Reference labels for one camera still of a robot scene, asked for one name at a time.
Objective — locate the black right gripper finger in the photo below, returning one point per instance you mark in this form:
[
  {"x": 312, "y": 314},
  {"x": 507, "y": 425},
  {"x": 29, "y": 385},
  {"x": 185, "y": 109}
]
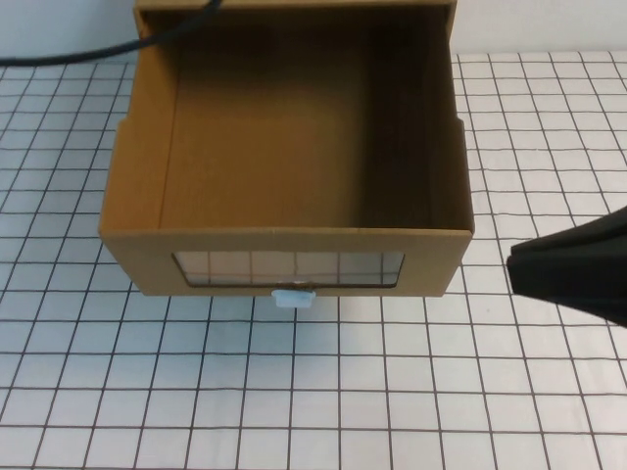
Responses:
[
  {"x": 578, "y": 279},
  {"x": 588, "y": 227}
]

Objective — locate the brown cardboard shoe box shell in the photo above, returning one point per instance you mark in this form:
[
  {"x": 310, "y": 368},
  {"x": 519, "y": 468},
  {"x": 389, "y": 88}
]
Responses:
[{"x": 294, "y": 3}]

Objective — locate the brown cardboard drawer with window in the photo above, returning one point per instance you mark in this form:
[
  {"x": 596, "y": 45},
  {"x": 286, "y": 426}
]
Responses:
[{"x": 274, "y": 161}]

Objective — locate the white grid pattern tablecloth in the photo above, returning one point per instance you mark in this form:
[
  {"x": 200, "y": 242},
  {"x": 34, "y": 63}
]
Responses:
[{"x": 313, "y": 391}]

